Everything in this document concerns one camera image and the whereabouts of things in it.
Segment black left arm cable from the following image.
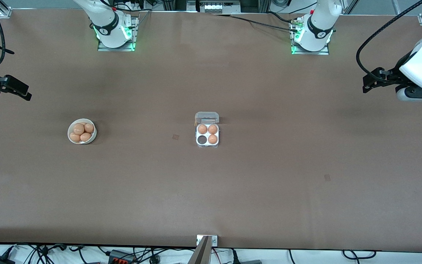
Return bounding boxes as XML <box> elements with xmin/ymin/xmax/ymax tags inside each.
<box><xmin>356</xmin><ymin>0</ymin><xmax>422</xmax><ymax>83</ymax></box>

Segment grey camera post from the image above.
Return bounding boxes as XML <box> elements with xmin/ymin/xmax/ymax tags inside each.
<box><xmin>187</xmin><ymin>236</ymin><xmax>211</xmax><ymax>264</ymax></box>

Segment black cable on table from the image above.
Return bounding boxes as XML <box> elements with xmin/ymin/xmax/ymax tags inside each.
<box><xmin>211</xmin><ymin>13</ymin><xmax>300</xmax><ymax>33</ymax></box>

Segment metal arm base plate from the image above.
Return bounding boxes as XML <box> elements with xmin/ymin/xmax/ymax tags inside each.
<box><xmin>291</xmin><ymin>18</ymin><xmax>330</xmax><ymax>55</ymax></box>
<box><xmin>98</xmin><ymin>15</ymin><xmax>137</xmax><ymax>52</ymax></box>

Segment clear plastic egg box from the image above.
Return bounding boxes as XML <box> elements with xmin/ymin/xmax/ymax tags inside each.
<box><xmin>195</xmin><ymin>112</ymin><xmax>220</xmax><ymax>148</ymax></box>

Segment aluminium frame with device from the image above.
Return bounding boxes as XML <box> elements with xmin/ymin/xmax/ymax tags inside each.
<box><xmin>186</xmin><ymin>0</ymin><xmax>241</xmax><ymax>14</ymax></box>

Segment white round bowl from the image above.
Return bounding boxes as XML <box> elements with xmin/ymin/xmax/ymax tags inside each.
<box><xmin>67</xmin><ymin>118</ymin><xmax>97</xmax><ymax>144</ymax></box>

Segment black power strip red switches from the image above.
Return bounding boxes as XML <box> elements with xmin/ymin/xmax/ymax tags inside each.
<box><xmin>108</xmin><ymin>250</ymin><xmax>135</xmax><ymax>264</ymax></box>

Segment silver camera mount bracket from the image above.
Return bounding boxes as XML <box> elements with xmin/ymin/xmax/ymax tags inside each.
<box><xmin>197</xmin><ymin>235</ymin><xmax>218</xmax><ymax>246</ymax></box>

